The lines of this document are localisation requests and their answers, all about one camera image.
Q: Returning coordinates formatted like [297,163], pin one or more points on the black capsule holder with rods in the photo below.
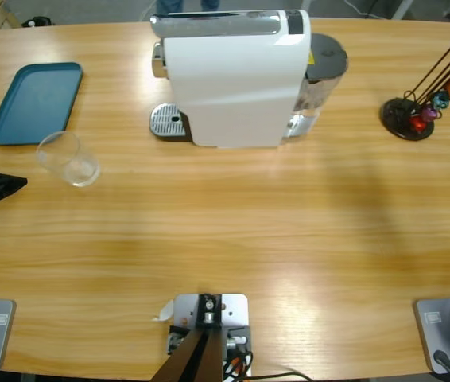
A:
[398,115]

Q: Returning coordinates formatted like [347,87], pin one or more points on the dark camera post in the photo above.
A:
[197,358]

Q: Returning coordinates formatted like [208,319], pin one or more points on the teal coffee capsule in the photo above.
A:
[441,100]

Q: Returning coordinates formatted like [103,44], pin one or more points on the white metal table leg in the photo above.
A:
[402,8]
[306,4]

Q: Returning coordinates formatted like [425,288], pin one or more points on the red coffee capsule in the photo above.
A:
[418,124]

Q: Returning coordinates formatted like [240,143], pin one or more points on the curled white tape piece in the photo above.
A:
[166,312]

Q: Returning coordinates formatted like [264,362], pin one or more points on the purple coffee capsule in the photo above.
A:
[427,114]

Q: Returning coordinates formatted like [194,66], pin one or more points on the clear plastic cup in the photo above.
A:
[78,171]

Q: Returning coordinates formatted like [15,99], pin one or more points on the white capsule coffee machine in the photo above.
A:
[229,79]

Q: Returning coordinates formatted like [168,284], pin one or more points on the person in blue jeans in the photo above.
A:
[169,5]

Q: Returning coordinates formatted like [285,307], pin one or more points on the small black floor object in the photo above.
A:
[40,22]

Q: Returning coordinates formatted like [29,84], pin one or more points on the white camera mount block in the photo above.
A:
[235,308]

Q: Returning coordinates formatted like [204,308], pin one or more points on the teal plastic tray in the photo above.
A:
[34,103]

